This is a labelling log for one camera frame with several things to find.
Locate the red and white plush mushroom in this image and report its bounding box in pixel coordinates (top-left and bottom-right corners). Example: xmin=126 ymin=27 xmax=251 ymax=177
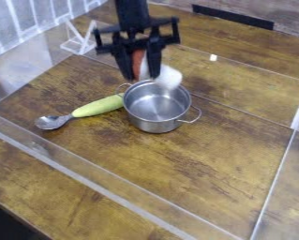
xmin=130 ymin=50 xmax=182 ymax=90

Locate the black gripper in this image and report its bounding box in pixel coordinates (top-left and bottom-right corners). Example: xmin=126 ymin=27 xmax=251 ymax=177
xmin=92 ymin=17 xmax=180 ymax=82

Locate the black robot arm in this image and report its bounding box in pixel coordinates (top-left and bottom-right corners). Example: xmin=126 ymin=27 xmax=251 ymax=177
xmin=92 ymin=0 xmax=180 ymax=81

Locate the clear acrylic stand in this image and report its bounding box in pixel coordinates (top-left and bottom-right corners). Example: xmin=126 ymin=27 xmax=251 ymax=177
xmin=59 ymin=21 xmax=96 ymax=55

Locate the black baseboard strip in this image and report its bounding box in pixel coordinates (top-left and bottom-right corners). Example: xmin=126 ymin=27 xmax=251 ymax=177
xmin=190 ymin=4 xmax=273 ymax=30

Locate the spoon with yellow-green handle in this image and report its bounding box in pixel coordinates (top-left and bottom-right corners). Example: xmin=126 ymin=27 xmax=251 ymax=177
xmin=34 ymin=95 xmax=122 ymax=130

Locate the silver metal pot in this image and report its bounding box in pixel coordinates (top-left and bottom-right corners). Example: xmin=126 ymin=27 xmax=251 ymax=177
xmin=114 ymin=80 xmax=201 ymax=134

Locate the clear acrylic enclosure panel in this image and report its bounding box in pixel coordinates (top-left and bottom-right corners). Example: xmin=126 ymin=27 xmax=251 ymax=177
xmin=0 ymin=116 xmax=241 ymax=240

